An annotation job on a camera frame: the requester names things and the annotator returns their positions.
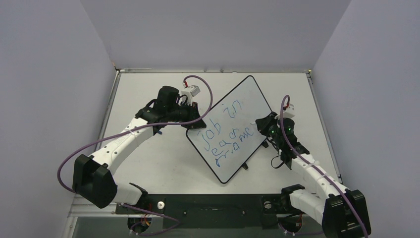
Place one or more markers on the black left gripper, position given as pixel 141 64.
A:
pixel 193 113

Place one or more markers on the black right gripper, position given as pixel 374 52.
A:
pixel 266 121

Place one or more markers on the black framed whiteboard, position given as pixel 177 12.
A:
pixel 229 139

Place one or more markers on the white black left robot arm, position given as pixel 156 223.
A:
pixel 93 175

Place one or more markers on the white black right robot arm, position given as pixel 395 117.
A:
pixel 341 212

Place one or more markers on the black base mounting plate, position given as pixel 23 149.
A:
pixel 216 211

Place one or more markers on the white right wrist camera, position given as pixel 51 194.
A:
pixel 288 111

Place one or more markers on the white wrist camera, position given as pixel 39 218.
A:
pixel 188 93
pixel 288 111

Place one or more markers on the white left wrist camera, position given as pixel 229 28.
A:
pixel 188 93

